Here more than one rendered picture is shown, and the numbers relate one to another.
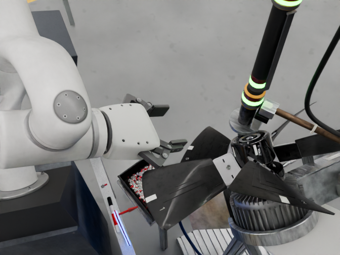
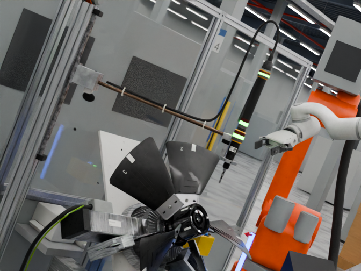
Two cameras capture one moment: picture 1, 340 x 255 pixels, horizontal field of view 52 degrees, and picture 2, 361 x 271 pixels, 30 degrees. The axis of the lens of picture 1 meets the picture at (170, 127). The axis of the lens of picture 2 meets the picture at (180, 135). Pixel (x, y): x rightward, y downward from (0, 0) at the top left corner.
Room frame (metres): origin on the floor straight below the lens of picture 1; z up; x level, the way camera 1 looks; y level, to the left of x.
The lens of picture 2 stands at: (2.63, -1.40, 1.65)
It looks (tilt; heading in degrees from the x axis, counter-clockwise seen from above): 4 degrees down; 156
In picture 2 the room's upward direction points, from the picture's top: 22 degrees clockwise
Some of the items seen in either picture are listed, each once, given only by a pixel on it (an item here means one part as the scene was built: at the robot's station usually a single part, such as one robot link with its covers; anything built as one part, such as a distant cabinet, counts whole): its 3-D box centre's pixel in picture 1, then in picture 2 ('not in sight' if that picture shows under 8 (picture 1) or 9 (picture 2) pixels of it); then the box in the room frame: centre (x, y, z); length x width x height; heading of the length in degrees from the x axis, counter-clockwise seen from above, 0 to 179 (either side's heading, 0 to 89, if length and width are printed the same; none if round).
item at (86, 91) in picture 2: not in sight; (89, 95); (0.12, -0.67, 1.47); 0.05 x 0.04 x 0.05; 58
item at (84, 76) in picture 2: not in sight; (86, 77); (0.10, -0.71, 1.53); 0.10 x 0.07 x 0.08; 58
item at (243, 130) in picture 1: (252, 112); (230, 149); (0.42, -0.18, 1.49); 0.09 x 0.07 x 0.10; 58
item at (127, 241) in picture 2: not in sight; (125, 242); (0.56, -0.49, 1.08); 0.07 x 0.04 x 0.06; 124
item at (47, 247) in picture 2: not in sight; (64, 242); (-0.03, -0.50, 0.85); 0.36 x 0.24 x 0.03; 113
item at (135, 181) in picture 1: (151, 186); not in sight; (0.51, 0.07, 0.83); 0.19 x 0.14 x 0.04; 39
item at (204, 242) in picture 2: not in sight; (192, 240); (0.01, 0.04, 1.02); 0.16 x 0.10 x 0.11; 23
